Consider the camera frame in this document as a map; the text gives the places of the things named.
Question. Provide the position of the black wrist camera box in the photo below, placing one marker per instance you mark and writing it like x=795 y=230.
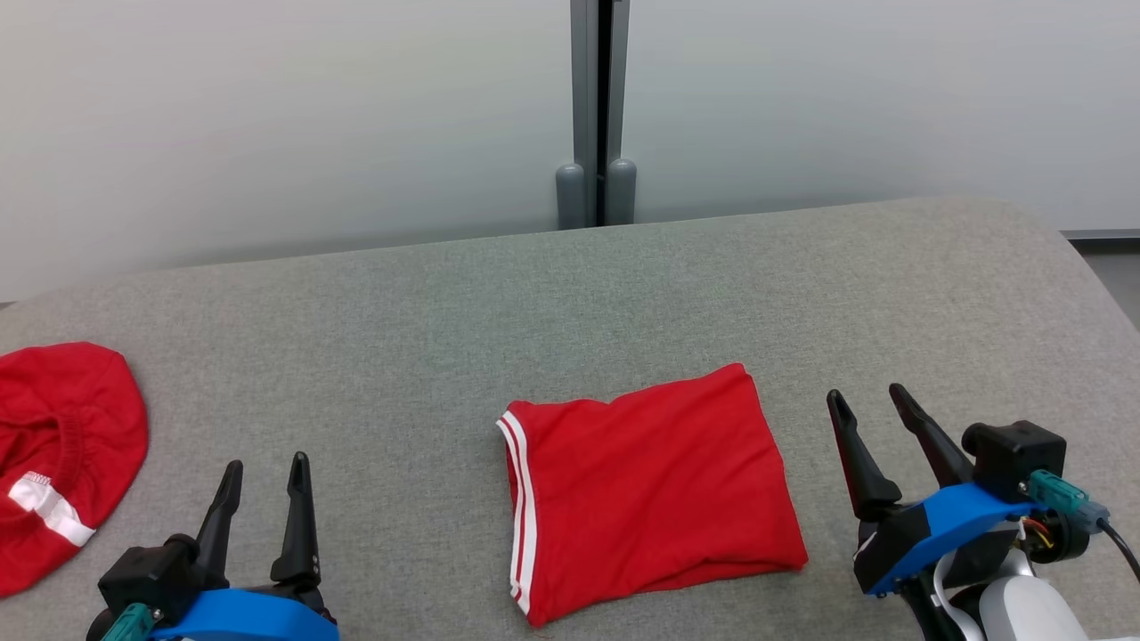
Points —
x=1015 y=454
x=147 y=574

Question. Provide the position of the grey partition post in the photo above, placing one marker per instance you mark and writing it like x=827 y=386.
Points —
x=585 y=71

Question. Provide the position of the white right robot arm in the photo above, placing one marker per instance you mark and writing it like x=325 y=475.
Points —
x=1024 y=614

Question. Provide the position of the grey cylinder post foot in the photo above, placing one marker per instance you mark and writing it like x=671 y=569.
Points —
x=570 y=196
x=621 y=191

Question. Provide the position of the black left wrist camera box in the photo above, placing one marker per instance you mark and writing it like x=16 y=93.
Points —
x=147 y=574

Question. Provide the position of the red shorts thin white stripes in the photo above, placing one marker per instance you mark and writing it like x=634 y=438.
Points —
x=659 y=490

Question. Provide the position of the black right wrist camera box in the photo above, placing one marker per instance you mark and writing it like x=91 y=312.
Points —
x=1015 y=454

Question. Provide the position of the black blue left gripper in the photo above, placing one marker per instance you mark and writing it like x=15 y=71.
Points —
x=249 y=614

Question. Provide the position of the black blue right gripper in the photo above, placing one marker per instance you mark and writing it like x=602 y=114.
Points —
x=953 y=516

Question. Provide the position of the red shorts white label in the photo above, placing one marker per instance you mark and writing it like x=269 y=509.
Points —
x=71 y=409

